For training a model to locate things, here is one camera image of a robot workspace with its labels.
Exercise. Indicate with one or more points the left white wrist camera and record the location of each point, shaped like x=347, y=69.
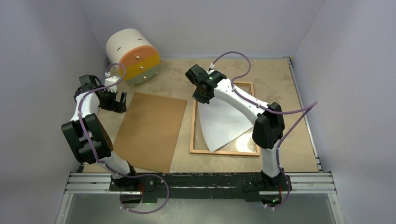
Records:
x=111, y=82

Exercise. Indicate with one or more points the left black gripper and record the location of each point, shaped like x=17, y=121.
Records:
x=118, y=107

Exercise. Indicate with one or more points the round three-drawer cabinet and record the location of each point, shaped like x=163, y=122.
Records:
x=130, y=48

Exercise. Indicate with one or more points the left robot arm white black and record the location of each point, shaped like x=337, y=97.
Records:
x=86, y=136

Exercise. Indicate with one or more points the wooden picture frame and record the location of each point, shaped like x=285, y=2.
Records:
x=241, y=146

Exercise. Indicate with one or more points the brown frame backing board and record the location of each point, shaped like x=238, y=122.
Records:
x=148, y=134

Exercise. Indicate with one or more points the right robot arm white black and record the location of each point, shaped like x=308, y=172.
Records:
x=267, y=120

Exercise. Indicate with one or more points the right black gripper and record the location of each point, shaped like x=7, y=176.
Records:
x=200, y=98

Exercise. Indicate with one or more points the clear glass pane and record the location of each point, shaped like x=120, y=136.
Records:
x=220, y=129

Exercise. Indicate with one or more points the black aluminium mounting rail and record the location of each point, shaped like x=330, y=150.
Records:
x=251, y=187

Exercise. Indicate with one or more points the plant photo print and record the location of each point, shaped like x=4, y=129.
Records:
x=221, y=123

